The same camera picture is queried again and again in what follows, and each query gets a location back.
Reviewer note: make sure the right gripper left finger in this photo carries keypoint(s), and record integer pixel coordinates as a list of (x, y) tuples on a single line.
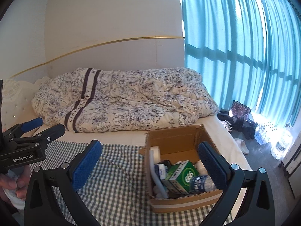
[(42, 208)]

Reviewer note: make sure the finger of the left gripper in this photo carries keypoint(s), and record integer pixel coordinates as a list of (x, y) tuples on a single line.
[(42, 139), (19, 129)]

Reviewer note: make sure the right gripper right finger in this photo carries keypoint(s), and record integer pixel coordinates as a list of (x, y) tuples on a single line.
[(257, 207)]

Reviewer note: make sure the clear floss bottle blue label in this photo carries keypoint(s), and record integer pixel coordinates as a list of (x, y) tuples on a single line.
[(201, 184)]

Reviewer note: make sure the green white carton box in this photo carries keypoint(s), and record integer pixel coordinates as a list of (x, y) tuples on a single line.
[(179, 176)]

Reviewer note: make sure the white tape roll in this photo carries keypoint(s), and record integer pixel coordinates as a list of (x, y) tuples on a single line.
[(156, 154)]

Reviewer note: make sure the small blue white packet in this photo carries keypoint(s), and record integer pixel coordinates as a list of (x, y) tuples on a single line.
[(161, 171)]

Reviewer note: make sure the white plug-in device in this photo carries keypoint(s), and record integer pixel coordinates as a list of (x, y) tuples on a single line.
[(200, 168)]

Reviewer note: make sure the person left hand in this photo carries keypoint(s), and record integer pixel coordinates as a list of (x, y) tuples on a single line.
[(20, 185)]

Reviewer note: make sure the white tufted headboard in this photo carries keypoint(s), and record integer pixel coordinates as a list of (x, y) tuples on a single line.
[(17, 97)]

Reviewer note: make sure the white cabinet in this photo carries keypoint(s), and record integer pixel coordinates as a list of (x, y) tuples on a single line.
[(291, 166)]

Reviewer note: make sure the floral patterned duvet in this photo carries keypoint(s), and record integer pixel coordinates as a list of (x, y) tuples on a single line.
[(90, 100)]

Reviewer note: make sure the white slipper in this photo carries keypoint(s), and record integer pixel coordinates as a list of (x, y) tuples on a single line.
[(242, 145)]

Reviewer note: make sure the patterned purple bag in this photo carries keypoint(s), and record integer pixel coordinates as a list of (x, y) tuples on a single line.
[(240, 112)]

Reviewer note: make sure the brown cardboard box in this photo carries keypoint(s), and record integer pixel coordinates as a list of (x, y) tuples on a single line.
[(170, 156)]

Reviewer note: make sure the teal window curtain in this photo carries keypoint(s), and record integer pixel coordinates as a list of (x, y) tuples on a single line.
[(247, 51)]

